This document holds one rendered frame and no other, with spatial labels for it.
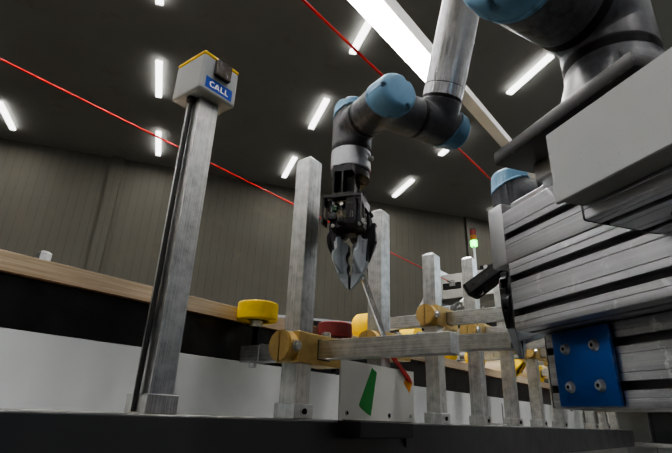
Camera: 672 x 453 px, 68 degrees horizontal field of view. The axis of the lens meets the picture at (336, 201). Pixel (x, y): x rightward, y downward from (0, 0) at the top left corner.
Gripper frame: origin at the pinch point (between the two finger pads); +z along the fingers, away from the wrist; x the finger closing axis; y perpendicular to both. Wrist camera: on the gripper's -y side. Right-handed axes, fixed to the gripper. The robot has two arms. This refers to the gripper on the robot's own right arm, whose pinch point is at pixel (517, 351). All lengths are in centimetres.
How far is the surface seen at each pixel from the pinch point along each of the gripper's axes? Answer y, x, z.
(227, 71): -23, -55, -37
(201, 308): -46, -36, -6
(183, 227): -25, -56, -11
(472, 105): -59, 146, -158
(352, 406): -24.7, -16.2, 10.2
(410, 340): -6.9, -26.5, 1.2
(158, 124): -919, 426, -600
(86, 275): -46, -58, -7
